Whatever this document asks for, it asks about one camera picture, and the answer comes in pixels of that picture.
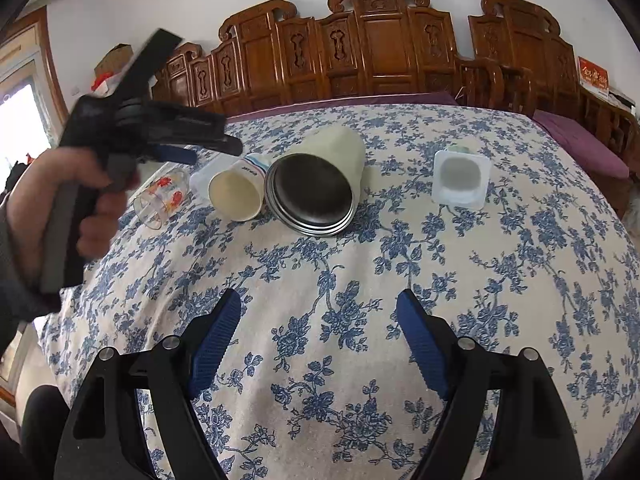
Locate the blue floral tablecloth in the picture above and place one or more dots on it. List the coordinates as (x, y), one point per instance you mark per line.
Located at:
(318, 382)

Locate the carved wooden armchair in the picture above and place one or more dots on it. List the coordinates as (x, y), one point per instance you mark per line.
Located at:
(540, 69)

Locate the person's left hand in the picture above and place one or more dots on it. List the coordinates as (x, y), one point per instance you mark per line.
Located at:
(64, 196)

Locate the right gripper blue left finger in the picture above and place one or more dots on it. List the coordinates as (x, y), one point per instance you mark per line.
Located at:
(176, 371)

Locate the purple sofa cushion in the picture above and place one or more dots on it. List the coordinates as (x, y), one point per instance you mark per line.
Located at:
(428, 98)

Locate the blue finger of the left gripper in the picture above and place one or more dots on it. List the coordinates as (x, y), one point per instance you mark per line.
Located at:
(172, 153)

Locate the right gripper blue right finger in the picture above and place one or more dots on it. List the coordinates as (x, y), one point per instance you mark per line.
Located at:
(461, 372)

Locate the purple armchair cushion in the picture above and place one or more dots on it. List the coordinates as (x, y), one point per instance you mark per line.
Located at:
(591, 154)

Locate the carved wooden sofa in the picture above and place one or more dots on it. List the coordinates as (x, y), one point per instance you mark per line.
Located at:
(271, 56)

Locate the cardboard box stack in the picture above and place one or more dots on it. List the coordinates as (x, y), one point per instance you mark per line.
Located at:
(109, 67)

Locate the striped paper cup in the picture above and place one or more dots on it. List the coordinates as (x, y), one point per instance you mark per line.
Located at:
(237, 193)

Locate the red desk calendar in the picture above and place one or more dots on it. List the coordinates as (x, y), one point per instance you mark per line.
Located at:
(593, 77)

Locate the floral printed glass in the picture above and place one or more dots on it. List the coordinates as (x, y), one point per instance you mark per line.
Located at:
(155, 205)

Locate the cream steel tumbler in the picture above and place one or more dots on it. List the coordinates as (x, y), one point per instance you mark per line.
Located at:
(314, 187)

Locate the white square plastic cup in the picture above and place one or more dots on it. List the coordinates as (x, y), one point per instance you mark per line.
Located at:
(460, 178)

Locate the frosted translucent plastic cup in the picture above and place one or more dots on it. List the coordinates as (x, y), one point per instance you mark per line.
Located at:
(200, 179)

